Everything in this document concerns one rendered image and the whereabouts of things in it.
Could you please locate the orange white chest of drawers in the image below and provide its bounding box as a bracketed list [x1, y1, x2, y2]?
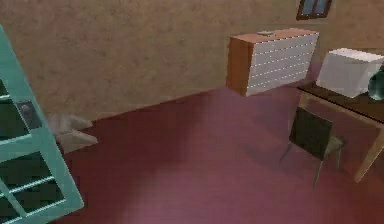
[225, 28, 320, 98]

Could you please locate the dark olive chair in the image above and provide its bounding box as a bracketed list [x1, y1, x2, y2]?
[279, 106, 346, 189]

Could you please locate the grey white floor object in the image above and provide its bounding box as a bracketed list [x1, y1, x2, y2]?
[44, 113, 99, 154]

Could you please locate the teal shelf unit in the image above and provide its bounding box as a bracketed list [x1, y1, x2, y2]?
[0, 24, 85, 224]

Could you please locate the brown framed window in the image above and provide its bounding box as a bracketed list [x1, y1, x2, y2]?
[296, 0, 333, 21]

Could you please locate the white box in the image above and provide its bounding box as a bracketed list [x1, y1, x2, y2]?
[315, 47, 384, 99]

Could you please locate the brown wooden table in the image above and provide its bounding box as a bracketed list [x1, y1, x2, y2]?
[296, 80, 384, 184]

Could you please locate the dark green round object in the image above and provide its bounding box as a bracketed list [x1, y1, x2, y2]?
[367, 65, 384, 101]

